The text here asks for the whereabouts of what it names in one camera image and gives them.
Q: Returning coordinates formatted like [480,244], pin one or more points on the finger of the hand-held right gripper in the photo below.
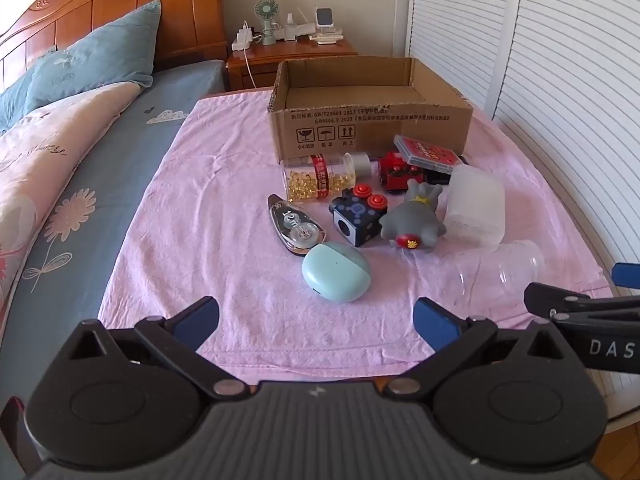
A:
[625,275]
[542,297]

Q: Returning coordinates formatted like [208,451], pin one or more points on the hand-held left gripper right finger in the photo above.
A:
[432,322]

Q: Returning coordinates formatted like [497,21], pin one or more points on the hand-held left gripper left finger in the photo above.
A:
[197,317]

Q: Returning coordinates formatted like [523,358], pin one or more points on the clear plastic bottle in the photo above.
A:
[505,265]

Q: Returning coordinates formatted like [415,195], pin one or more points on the grey rubber animal toy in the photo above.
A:
[412,220]

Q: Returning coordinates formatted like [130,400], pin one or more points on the teal earbuds case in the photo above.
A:
[335,272]

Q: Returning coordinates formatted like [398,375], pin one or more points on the white translucent plastic box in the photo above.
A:
[472,205]

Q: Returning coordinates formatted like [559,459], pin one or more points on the black cube toy red buttons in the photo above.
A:
[355,220]

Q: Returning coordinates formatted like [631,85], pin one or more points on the clear correction tape dispenser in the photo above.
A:
[295,227]

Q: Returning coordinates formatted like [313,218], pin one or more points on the red toy train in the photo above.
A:
[395,170]

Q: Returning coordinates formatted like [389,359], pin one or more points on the clear bottle of gold capsules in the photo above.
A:
[300,185]

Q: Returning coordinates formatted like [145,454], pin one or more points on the clear playing card case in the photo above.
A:
[425,152]

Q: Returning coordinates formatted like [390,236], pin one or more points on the brown cardboard box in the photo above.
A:
[350,125]

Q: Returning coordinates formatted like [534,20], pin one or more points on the pink cloth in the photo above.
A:
[210,200]

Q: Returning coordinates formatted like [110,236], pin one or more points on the white louvered closet door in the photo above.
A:
[575,110]
[460,25]

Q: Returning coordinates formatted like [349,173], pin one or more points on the pink quilt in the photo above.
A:
[40,150]

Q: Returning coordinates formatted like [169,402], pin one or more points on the white power strip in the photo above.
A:
[240,45]

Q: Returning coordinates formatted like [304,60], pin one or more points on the blue pillow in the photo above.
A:
[10,107]
[100,55]

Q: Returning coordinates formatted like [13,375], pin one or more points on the wooden nightstand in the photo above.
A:
[300,52]

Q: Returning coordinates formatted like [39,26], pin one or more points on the white charger plug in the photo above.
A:
[244,30]

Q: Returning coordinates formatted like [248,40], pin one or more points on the white remote control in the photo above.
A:
[325,37]

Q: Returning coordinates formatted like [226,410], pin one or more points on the small white spray bottle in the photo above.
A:
[289,22]

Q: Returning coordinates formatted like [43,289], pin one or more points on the wooden bed headboard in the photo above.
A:
[165,10]

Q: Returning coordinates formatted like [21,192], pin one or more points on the green desk fan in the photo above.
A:
[266,10]

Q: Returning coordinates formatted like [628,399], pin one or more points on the phone on stand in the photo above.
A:
[324,16]

